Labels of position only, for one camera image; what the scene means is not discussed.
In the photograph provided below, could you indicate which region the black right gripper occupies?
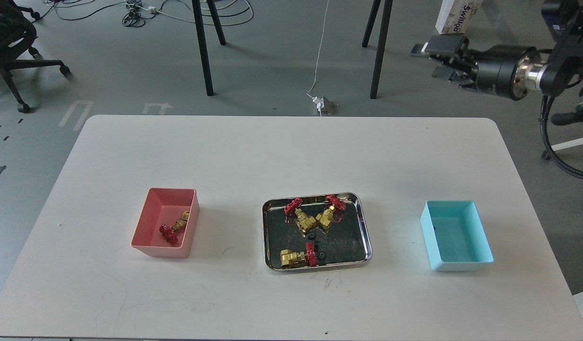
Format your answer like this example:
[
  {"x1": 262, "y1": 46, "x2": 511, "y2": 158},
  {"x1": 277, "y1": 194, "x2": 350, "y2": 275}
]
[{"x1": 411, "y1": 35, "x2": 540, "y2": 100}]

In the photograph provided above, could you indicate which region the brass valve red handle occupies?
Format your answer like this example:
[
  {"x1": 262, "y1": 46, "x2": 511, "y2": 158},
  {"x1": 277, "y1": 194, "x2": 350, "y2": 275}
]
[
  {"x1": 159, "y1": 211, "x2": 190, "y2": 245},
  {"x1": 316, "y1": 194, "x2": 346, "y2": 234},
  {"x1": 280, "y1": 242, "x2": 318, "y2": 269},
  {"x1": 283, "y1": 197, "x2": 318, "y2": 236}
]

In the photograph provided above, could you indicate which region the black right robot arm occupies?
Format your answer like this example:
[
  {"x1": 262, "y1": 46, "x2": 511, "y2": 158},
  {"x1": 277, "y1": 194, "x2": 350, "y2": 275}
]
[{"x1": 411, "y1": 0, "x2": 583, "y2": 179}]

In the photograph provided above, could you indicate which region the white cardboard box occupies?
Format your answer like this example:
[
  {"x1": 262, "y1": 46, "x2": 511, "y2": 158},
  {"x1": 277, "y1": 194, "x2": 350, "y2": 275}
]
[{"x1": 435, "y1": 0, "x2": 483, "y2": 35}]

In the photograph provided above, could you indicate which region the light blue plastic box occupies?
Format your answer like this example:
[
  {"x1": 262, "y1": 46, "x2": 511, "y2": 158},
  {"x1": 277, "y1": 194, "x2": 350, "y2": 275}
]
[{"x1": 420, "y1": 200, "x2": 494, "y2": 272}]

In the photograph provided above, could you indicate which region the pink plastic box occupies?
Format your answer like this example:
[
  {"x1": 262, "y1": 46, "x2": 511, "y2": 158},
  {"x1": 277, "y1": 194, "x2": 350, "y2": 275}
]
[{"x1": 131, "y1": 188, "x2": 200, "y2": 258}]

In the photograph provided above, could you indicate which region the black table leg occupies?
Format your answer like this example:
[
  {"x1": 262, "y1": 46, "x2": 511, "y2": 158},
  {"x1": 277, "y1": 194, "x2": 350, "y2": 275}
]
[
  {"x1": 361, "y1": 0, "x2": 381, "y2": 48},
  {"x1": 191, "y1": 0, "x2": 214, "y2": 97},
  {"x1": 369, "y1": 0, "x2": 393, "y2": 99},
  {"x1": 206, "y1": 0, "x2": 227, "y2": 46}
]

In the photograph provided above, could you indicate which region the grey floor socket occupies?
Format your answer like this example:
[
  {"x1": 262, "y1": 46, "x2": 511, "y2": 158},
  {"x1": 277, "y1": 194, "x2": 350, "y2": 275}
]
[{"x1": 312, "y1": 96, "x2": 336, "y2": 117}]

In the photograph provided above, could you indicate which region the white chair leg with caster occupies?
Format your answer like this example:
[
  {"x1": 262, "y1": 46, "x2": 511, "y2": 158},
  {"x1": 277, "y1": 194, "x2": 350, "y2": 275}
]
[{"x1": 551, "y1": 137, "x2": 583, "y2": 152}]

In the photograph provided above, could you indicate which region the stainless steel tray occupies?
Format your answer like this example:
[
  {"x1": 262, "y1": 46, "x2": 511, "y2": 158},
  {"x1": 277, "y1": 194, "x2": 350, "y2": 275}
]
[{"x1": 261, "y1": 192, "x2": 373, "y2": 273}]

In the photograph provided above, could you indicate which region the black office chair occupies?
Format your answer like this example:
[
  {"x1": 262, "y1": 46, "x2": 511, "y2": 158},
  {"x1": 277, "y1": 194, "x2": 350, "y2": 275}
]
[{"x1": 0, "y1": 0, "x2": 71, "y2": 114}]

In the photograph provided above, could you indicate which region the white power cable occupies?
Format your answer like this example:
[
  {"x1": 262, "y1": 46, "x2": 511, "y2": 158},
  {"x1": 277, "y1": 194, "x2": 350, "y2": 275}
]
[{"x1": 306, "y1": 0, "x2": 330, "y2": 101}]

